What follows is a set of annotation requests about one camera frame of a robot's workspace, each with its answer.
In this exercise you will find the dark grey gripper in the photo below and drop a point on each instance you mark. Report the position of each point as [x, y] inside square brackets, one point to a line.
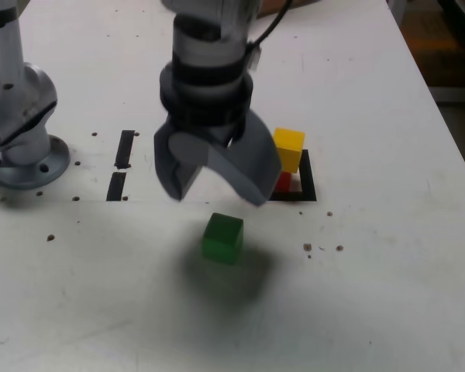
[217, 135]

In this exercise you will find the red cube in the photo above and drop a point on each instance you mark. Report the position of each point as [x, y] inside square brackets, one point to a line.
[283, 183]

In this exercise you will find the green cube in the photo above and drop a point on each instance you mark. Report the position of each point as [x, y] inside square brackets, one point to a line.
[221, 242]

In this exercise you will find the yellow cube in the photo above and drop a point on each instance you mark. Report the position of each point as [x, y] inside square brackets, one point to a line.
[290, 149]

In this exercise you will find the black tape square outline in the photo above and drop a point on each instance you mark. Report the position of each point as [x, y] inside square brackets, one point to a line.
[309, 182]

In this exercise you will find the black tape strip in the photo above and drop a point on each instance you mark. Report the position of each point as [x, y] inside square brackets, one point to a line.
[125, 149]

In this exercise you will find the brown wooden furniture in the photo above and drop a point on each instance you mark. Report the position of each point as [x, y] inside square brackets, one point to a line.
[441, 38]

